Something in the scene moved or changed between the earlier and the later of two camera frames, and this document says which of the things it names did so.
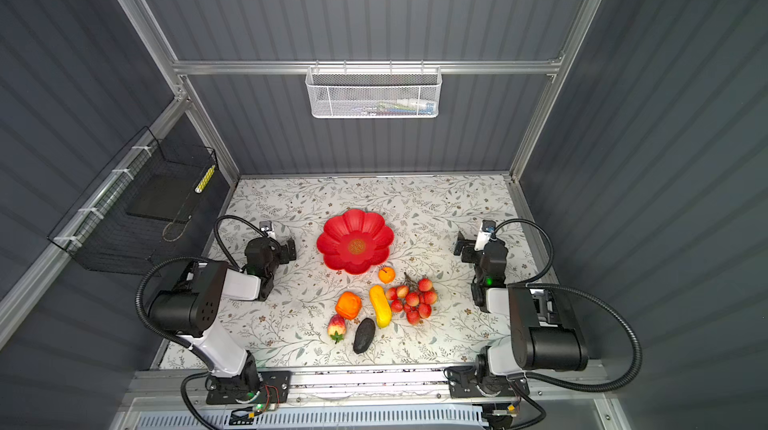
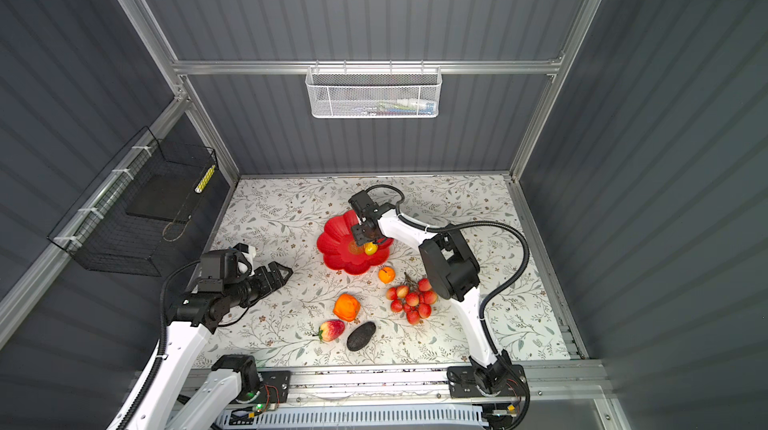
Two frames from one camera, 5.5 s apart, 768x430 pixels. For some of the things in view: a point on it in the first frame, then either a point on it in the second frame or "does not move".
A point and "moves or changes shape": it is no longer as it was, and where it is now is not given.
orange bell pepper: [348, 305] does not move
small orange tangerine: [387, 274] does not move
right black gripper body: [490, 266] → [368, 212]
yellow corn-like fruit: [382, 307] → [370, 248]
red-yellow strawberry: [337, 327] moves or changes shape
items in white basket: [403, 106] does not move
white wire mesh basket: [374, 92] does not move
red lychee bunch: [416, 298] does not move
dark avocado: [364, 333] does not move
